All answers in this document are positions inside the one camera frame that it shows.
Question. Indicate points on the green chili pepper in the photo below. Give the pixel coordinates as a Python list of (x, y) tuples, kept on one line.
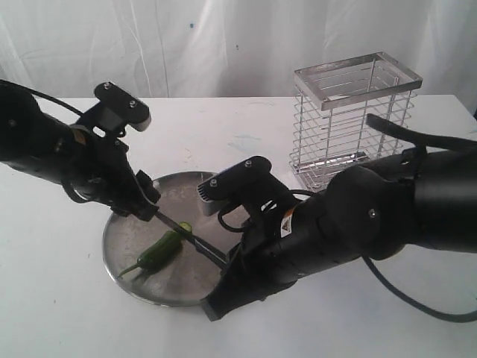
[(156, 256)]

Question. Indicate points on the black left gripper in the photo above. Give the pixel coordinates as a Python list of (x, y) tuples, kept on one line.
[(99, 171)]

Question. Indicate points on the round stainless steel plate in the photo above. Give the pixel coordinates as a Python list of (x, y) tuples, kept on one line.
[(188, 277)]

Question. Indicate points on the green vegetable slice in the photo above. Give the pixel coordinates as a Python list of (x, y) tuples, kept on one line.
[(186, 226)]

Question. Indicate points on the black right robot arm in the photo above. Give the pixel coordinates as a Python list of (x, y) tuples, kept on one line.
[(370, 211)]

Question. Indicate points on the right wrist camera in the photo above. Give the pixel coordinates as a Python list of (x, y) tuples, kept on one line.
[(249, 184)]

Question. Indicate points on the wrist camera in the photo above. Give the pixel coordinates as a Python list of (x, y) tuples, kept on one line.
[(249, 184), (115, 110)]

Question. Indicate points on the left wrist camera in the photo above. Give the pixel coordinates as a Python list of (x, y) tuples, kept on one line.
[(115, 110)]

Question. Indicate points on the wire metal utensil holder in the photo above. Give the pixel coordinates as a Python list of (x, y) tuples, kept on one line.
[(332, 101)]

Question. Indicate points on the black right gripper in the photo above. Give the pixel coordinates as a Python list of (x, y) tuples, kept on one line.
[(287, 245)]

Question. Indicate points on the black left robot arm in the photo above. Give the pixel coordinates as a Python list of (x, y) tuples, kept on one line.
[(34, 142)]

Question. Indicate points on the black kitchen knife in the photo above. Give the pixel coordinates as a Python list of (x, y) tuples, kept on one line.
[(203, 247)]

